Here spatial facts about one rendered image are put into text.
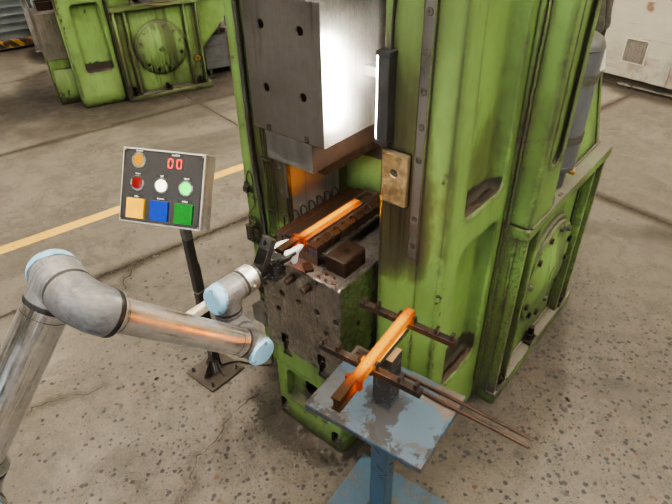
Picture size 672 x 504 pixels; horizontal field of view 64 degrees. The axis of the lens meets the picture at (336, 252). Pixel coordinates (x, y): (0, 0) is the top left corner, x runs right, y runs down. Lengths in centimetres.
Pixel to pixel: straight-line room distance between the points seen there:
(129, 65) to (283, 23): 489
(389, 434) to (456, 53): 105
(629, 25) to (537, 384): 477
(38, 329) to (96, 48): 517
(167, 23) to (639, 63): 499
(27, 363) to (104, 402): 141
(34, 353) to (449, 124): 118
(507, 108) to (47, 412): 237
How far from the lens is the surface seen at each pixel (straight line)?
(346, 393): 137
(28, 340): 145
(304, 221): 197
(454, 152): 153
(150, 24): 637
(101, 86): 645
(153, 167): 214
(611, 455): 269
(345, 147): 177
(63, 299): 131
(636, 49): 682
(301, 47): 156
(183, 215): 207
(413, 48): 150
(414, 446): 163
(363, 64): 167
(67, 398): 296
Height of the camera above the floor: 204
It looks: 36 degrees down
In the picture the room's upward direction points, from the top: 1 degrees counter-clockwise
